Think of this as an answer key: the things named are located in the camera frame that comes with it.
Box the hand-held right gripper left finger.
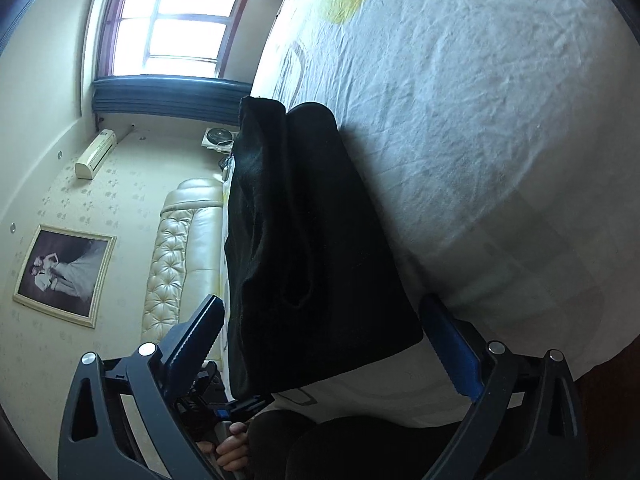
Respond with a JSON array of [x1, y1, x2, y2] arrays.
[[57, 294, 226, 480]]

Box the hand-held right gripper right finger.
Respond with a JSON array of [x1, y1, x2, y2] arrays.
[[420, 293, 586, 480]]

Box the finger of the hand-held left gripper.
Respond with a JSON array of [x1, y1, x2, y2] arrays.
[[214, 393, 275, 419]]

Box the black pants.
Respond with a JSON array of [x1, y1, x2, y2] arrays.
[[222, 95, 425, 400]]

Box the person's left hand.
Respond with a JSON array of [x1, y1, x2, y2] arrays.
[[197, 421, 252, 480]]

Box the beige tufted headboard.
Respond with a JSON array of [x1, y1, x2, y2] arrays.
[[140, 177, 232, 362]]

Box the person's dark clothing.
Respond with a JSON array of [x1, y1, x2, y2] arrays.
[[247, 400, 477, 480]]

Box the white box fan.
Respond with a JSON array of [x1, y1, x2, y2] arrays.
[[201, 127, 240, 155]]

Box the white air conditioner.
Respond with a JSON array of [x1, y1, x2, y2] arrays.
[[74, 128, 117, 180]]

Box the patterned bed sheet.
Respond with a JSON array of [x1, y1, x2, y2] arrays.
[[220, 0, 640, 432]]

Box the blue curtain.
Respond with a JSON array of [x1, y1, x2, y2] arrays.
[[92, 75, 252, 124]]

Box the window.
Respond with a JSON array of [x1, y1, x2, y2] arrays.
[[96, 0, 254, 79]]

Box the framed wall picture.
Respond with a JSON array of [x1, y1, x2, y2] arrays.
[[12, 223, 117, 330]]

